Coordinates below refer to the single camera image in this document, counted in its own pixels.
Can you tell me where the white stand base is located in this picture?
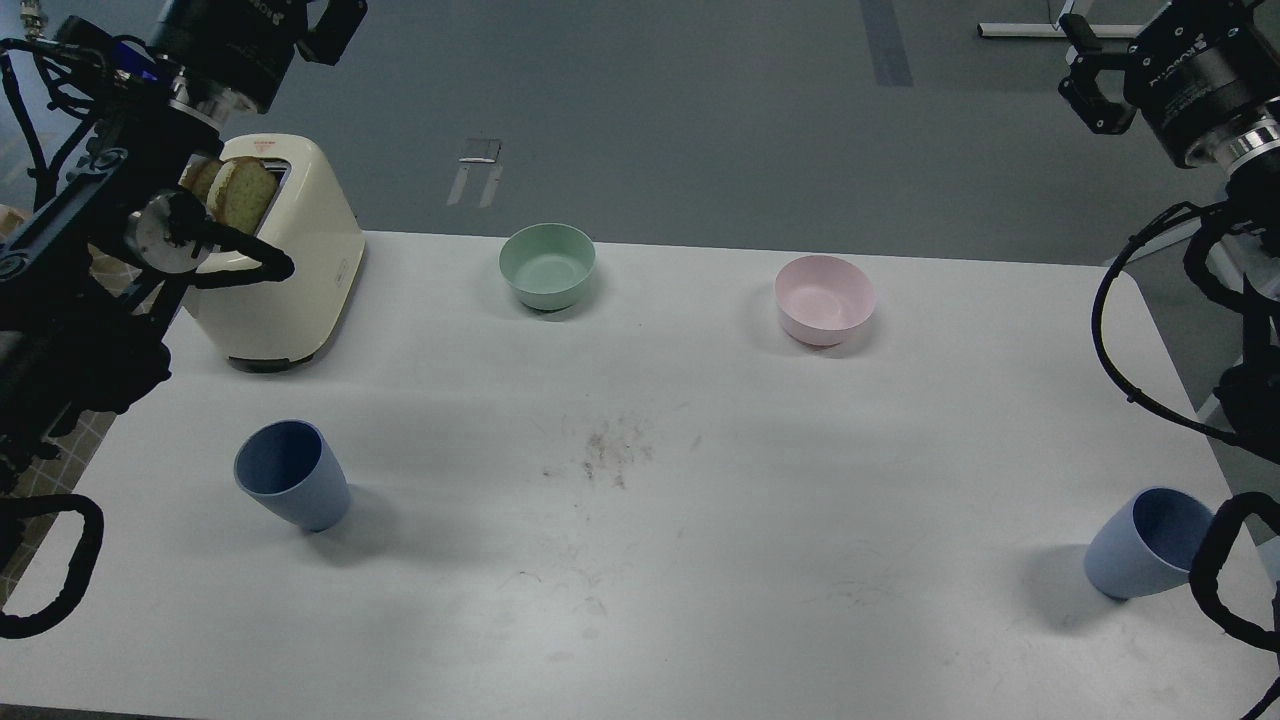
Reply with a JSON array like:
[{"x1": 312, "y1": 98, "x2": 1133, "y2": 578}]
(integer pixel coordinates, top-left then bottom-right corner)
[{"x1": 975, "y1": 1, "x2": 1144, "y2": 40}]

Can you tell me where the toast slice front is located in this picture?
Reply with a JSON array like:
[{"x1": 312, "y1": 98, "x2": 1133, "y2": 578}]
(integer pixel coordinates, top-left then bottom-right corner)
[{"x1": 206, "y1": 158, "x2": 279, "y2": 234}]

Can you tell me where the cream toaster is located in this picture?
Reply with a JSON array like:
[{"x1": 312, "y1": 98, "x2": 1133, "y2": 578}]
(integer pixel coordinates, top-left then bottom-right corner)
[{"x1": 183, "y1": 135, "x2": 367, "y2": 373}]

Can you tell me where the dark blue cup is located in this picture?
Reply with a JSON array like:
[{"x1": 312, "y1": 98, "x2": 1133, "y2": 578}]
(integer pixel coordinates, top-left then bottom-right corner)
[{"x1": 233, "y1": 419, "x2": 352, "y2": 533}]

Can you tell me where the light blue cup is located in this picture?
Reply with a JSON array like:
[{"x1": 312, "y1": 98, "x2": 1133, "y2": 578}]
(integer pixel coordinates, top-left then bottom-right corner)
[{"x1": 1083, "y1": 487, "x2": 1213, "y2": 600}]

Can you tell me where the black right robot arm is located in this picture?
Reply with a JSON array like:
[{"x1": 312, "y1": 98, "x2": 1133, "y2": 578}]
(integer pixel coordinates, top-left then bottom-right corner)
[{"x1": 1059, "y1": 1, "x2": 1279, "y2": 462}]

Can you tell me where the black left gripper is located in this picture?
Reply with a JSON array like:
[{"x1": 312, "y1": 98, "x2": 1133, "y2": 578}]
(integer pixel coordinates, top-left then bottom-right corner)
[{"x1": 148, "y1": 1, "x2": 369, "y2": 113}]

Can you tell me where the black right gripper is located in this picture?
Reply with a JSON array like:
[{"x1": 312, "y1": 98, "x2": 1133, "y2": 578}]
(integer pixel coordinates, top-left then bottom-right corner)
[{"x1": 1059, "y1": 1, "x2": 1279, "y2": 169}]

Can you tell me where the pink bowl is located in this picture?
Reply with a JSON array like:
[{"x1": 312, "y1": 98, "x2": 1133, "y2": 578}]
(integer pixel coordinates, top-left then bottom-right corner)
[{"x1": 773, "y1": 255, "x2": 878, "y2": 348}]

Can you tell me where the toast slice back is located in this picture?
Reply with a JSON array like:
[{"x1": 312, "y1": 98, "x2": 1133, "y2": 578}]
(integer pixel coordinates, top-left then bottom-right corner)
[{"x1": 179, "y1": 156, "x2": 224, "y2": 205}]

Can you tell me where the black left cable loop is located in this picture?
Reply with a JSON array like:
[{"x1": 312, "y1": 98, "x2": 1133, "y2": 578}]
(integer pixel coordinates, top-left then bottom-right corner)
[{"x1": 0, "y1": 495, "x2": 106, "y2": 641}]

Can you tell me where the green bowl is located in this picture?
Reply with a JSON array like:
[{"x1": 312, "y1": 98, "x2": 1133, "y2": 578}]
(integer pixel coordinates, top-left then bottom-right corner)
[{"x1": 498, "y1": 223, "x2": 596, "y2": 313}]

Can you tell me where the toast slice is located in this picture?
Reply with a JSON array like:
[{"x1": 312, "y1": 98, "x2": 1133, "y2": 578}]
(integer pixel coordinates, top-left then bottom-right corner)
[
  {"x1": 206, "y1": 158, "x2": 279, "y2": 234},
  {"x1": 179, "y1": 156, "x2": 224, "y2": 205}
]

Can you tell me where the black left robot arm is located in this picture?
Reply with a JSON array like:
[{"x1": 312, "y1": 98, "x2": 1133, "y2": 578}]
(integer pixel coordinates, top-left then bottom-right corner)
[{"x1": 1, "y1": 1, "x2": 369, "y2": 493}]

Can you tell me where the black right cable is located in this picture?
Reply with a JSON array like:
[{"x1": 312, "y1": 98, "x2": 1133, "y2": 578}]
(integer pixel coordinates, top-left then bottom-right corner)
[{"x1": 1091, "y1": 200, "x2": 1280, "y2": 446}]

